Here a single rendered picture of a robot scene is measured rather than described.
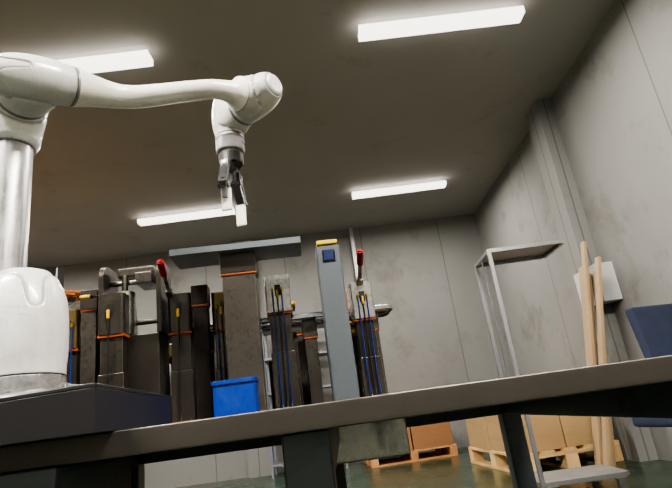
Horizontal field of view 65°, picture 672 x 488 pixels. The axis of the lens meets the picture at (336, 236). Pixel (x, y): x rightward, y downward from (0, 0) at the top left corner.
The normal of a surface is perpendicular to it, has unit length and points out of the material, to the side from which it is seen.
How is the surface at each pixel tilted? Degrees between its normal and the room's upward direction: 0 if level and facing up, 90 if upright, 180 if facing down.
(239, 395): 90
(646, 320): 82
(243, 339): 90
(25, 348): 90
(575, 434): 90
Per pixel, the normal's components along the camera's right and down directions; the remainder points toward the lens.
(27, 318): 0.51, -0.43
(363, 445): -0.01, -0.32
